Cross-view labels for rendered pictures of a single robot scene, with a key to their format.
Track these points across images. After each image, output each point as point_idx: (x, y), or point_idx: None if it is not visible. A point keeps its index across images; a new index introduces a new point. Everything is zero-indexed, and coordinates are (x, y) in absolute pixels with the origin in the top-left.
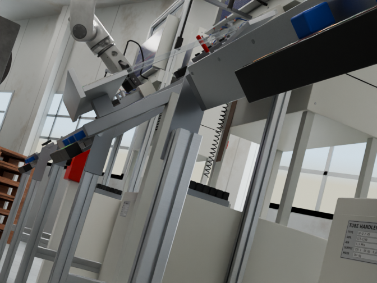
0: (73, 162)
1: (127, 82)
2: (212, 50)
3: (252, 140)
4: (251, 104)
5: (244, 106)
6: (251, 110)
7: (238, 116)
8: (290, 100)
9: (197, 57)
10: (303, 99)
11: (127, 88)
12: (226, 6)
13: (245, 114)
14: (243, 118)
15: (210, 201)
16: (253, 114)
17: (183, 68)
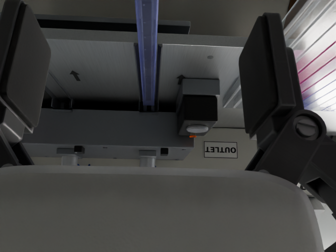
0: None
1: (249, 111)
2: (44, 136)
3: None
4: (208, 32)
5: (237, 34)
6: (204, 17)
7: (261, 15)
8: (49, 9)
9: (148, 141)
10: (4, 1)
11: (257, 54)
12: None
13: (227, 14)
14: (231, 4)
15: None
16: (188, 5)
17: (180, 123)
